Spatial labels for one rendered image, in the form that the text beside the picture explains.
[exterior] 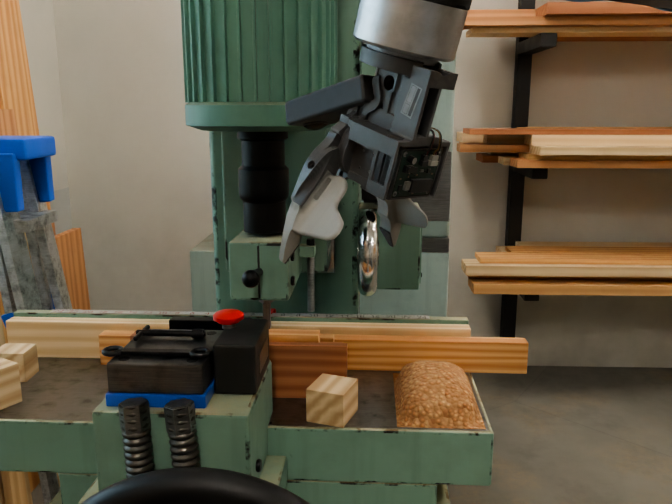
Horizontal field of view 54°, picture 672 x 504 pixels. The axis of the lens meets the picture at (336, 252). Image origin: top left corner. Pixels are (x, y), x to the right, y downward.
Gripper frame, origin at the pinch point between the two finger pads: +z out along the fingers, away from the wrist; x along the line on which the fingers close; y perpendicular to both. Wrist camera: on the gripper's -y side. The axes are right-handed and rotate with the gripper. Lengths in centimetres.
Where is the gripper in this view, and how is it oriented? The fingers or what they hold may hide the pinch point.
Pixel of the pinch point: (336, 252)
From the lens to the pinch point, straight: 65.6
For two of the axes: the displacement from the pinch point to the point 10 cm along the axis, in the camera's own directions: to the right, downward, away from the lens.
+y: 6.5, 4.2, -6.3
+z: -2.2, 9.0, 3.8
